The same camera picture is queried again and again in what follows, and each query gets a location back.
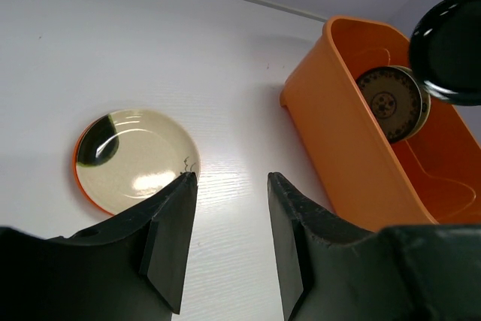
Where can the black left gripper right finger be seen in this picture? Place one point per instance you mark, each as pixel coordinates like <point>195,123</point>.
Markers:
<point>330,269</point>

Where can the blue floral patterned plate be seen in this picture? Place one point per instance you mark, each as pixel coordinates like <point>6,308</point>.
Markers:
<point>394,99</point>

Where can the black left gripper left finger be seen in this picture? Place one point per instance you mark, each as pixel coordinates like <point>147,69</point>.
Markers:
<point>129,267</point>

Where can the orange red plate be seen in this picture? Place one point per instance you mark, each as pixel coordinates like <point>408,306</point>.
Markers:
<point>75,174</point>

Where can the cream floral plate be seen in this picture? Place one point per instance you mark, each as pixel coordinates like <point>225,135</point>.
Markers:
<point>129,155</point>

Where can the orange plastic dish rack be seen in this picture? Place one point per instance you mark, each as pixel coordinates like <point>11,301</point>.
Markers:
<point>430,178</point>

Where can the pale green rimmed plate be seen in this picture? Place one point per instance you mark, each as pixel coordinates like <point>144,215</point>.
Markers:
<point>426,102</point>

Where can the black plate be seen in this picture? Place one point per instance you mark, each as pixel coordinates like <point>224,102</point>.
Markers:
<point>444,52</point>

